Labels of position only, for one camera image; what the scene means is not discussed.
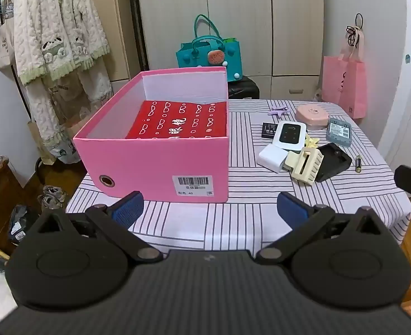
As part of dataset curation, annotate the pink tote bag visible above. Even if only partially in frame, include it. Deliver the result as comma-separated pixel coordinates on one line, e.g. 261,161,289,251
321,28,367,119

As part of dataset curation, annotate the beige wardrobe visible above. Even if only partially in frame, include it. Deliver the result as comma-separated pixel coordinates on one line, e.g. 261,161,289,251
136,0,325,100

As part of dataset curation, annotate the white power adapter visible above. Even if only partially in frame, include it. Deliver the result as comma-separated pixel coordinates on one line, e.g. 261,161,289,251
256,144,290,174

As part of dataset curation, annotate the brown paper bag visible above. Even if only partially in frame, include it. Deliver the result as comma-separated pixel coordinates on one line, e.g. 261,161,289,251
27,112,91,164

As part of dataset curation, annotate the beige canvas tote bag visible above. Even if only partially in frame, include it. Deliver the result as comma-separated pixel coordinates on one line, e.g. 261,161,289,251
0,0,18,72

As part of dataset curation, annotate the pink storage box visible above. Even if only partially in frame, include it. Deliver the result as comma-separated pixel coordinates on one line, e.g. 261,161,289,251
72,66,230,204

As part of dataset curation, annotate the white portable router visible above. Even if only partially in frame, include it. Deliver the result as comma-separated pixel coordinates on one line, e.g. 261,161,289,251
273,121,307,152

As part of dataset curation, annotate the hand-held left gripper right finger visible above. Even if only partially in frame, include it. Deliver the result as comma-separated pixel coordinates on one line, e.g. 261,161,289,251
256,193,389,264

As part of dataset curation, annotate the pink round case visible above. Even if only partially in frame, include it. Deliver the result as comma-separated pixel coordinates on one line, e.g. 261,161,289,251
294,105,329,131

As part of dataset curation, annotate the black clothes rack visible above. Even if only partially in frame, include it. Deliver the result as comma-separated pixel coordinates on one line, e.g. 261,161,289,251
0,0,52,182

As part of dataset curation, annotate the cream fleece robe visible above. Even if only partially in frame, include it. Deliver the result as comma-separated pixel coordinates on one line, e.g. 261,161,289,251
13,0,113,147

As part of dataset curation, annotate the beige door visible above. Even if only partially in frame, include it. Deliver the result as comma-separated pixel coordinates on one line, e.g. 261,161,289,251
83,0,140,81

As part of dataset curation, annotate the black battery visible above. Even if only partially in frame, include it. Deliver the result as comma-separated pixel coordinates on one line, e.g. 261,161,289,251
261,122,279,139

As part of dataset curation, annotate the black plastic bag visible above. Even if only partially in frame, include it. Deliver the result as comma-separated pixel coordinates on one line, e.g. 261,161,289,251
8,204,40,245

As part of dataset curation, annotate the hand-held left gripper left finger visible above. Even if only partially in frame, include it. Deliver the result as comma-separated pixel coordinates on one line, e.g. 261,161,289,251
34,191,163,262

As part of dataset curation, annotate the teal felt handbag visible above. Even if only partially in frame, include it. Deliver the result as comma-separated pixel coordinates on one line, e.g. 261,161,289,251
176,15,243,82

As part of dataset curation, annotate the pair of shoes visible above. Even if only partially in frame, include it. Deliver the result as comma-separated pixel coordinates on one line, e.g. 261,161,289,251
38,185,66,213

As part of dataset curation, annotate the black rectangular case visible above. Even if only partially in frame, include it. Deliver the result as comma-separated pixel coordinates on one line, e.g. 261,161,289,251
314,142,353,183

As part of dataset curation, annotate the striped tablecloth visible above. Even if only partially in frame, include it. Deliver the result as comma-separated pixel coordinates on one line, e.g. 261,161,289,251
66,98,411,252

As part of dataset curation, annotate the white refrigerator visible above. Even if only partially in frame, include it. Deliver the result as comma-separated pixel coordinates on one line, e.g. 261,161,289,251
322,0,411,168

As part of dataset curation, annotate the black suitcase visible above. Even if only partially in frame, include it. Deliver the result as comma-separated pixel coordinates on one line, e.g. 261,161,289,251
227,76,260,100

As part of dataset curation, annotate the cream claw hair clip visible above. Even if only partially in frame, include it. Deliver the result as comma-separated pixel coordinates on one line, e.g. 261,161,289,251
285,146,324,185

